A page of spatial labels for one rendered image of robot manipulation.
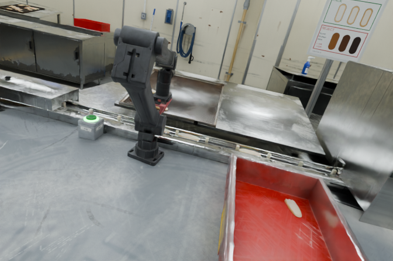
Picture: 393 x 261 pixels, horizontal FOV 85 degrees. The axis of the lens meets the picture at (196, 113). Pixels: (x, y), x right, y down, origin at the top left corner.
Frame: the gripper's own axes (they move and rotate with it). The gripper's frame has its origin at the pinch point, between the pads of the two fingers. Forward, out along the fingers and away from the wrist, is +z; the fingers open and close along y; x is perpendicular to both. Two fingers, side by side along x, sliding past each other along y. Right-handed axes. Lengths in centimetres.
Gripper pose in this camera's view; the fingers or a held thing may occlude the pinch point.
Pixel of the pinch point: (159, 113)
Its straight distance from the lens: 97.4
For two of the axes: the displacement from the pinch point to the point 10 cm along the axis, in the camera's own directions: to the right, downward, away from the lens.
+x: -9.7, -2.3, 0.8
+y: 1.6, -3.6, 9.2
